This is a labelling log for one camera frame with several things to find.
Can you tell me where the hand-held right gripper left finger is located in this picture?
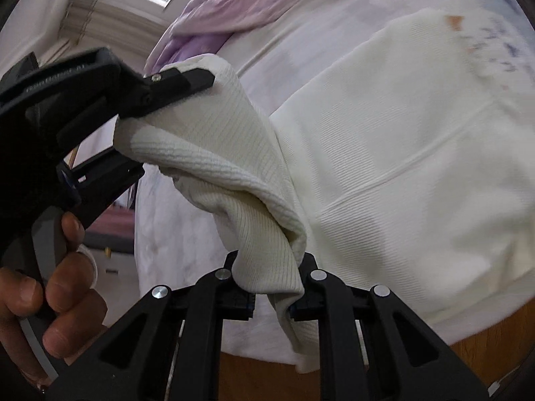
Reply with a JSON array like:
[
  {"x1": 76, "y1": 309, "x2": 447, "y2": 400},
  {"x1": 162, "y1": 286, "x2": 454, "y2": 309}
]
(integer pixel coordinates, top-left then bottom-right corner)
[{"x1": 46, "y1": 251, "x2": 256, "y2": 401}]

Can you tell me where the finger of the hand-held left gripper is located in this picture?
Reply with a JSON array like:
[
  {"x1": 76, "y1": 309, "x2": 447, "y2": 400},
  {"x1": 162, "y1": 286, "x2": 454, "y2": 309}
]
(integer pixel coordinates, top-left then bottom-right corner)
[
  {"x1": 118, "y1": 67, "x2": 216, "y2": 120},
  {"x1": 69, "y1": 149, "x2": 145, "y2": 227}
]

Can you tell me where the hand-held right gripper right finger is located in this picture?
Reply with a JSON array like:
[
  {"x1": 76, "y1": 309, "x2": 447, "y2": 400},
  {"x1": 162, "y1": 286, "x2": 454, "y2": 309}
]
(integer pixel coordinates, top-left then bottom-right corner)
[{"x1": 288, "y1": 253, "x2": 490, "y2": 401}]

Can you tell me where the white knit sweater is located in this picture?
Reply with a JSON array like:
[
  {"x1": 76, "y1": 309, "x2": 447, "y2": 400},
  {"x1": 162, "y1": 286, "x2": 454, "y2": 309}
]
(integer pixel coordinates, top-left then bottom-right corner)
[{"x1": 113, "y1": 8, "x2": 535, "y2": 374}]

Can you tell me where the person's left hand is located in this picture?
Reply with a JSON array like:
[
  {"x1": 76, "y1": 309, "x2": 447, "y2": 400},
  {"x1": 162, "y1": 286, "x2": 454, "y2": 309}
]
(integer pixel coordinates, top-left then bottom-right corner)
[{"x1": 0, "y1": 212, "x2": 110, "y2": 391}]

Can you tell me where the maroon cushioned bench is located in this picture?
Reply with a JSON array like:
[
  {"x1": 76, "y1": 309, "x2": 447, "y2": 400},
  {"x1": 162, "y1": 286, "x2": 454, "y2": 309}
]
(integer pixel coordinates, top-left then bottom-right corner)
[{"x1": 84, "y1": 207, "x2": 136, "y2": 255}]

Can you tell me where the blue floral bed sheet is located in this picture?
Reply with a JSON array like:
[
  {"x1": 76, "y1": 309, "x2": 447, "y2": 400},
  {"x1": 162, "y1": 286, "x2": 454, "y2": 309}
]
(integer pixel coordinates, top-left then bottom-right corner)
[{"x1": 134, "y1": 0, "x2": 535, "y2": 368}]

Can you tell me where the purple floral quilt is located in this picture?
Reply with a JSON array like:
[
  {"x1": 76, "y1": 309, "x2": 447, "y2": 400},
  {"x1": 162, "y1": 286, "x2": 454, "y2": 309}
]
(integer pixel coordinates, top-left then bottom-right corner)
[{"x1": 144, "y1": 0, "x2": 339, "y2": 76}]

